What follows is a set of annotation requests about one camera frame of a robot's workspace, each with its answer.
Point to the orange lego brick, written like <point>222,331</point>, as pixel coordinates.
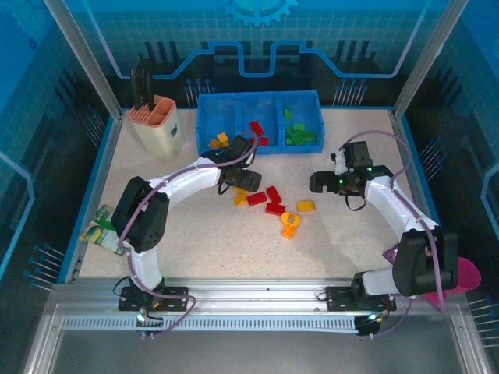
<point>214,144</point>
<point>238,191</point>
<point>241,200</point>
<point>222,137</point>
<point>287,232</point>
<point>306,205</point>

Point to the red lego brick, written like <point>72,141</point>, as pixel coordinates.
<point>264,141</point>
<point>273,193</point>
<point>256,126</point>
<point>256,198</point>
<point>275,209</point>

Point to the blue three-compartment bin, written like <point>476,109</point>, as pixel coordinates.
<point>218,117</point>

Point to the green lego brick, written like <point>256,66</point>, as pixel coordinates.
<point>298,127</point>
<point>289,133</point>
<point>288,113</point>
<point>295,141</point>
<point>309,136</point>

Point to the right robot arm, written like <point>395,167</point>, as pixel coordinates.
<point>425,261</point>

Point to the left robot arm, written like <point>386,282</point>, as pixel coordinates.
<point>144,222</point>

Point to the beige utensil holder pink rim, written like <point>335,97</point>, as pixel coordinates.
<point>160,136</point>

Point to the purple candy bag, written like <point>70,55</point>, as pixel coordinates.
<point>391,255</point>

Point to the small magenta cup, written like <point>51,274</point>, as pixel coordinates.
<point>433,300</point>

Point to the large magenta cup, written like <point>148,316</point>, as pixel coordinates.
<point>469,272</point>

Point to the green snack bag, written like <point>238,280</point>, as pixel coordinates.
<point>97,233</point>

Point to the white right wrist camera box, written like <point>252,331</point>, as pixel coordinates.
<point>338,161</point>

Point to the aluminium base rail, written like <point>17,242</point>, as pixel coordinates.
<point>253,300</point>

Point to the aluminium frame post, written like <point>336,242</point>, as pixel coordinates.
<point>83,58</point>
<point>427,58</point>

